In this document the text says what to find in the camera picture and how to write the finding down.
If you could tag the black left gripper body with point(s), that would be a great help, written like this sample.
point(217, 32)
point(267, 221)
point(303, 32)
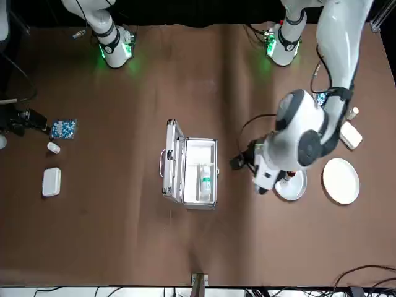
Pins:
point(252, 159)

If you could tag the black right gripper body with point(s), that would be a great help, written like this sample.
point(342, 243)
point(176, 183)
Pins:
point(7, 119)

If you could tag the silver aluminium medical kit case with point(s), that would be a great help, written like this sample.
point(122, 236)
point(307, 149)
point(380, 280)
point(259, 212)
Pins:
point(201, 154)

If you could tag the brown iodophor bottle orange cap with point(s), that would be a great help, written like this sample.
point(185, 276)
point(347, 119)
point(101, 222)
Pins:
point(290, 175)

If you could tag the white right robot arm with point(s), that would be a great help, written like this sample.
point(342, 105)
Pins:
point(114, 40)

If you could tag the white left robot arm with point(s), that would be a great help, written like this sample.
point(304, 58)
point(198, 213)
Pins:
point(340, 46)

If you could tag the gray round plate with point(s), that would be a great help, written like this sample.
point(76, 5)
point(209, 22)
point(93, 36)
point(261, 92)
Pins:
point(294, 190)

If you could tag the white round plate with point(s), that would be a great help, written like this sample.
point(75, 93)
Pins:
point(341, 182)

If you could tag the bag of blue white capsules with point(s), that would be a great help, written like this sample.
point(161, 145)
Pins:
point(320, 98)
point(63, 130)

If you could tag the small white pill bottle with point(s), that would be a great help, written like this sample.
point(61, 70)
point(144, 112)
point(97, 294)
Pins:
point(53, 147)

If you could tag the clear bottle green label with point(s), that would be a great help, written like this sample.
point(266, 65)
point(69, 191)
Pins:
point(206, 181)

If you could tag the small clear bottle white cap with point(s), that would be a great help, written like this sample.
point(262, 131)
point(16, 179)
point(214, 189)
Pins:
point(352, 113)

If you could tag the aluminium frame post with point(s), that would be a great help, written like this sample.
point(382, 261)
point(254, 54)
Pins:
point(199, 287)

